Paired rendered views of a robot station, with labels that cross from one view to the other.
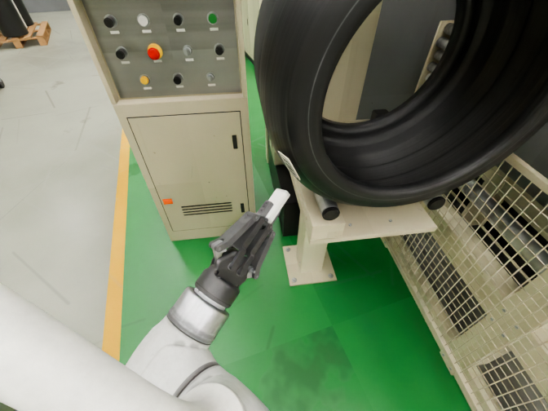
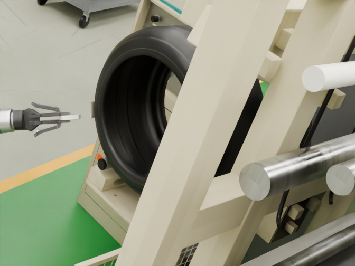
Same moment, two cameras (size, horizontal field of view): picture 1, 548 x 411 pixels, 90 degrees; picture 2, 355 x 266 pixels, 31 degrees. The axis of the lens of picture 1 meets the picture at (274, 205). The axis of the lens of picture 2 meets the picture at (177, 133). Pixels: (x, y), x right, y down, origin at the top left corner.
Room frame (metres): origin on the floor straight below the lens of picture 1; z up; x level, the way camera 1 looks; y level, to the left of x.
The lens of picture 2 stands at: (-0.86, -1.66, 2.15)
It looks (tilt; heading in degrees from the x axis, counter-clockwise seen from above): 27 degrees down; 43
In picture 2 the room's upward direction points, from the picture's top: 21 degrees clockwise
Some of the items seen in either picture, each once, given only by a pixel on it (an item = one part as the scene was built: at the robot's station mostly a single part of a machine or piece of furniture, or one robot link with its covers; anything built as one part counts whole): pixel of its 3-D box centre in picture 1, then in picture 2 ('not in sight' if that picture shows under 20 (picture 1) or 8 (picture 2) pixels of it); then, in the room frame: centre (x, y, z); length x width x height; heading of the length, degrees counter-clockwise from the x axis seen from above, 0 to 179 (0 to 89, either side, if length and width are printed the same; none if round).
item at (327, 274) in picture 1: (308, 262); not in sight; (0.91, -0.20, 0.01); 0.27 x 0.27 x 0.02; 8
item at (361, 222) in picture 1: (353, 192); (151, 198); (0.66, -0.26, 0.80); 0.37 x 0.36 x 0.02; 98
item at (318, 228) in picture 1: (311, 187); (131, 170); (0.64, -0.12, 0.84); 0.36 x 0.09 x 0.06; 8
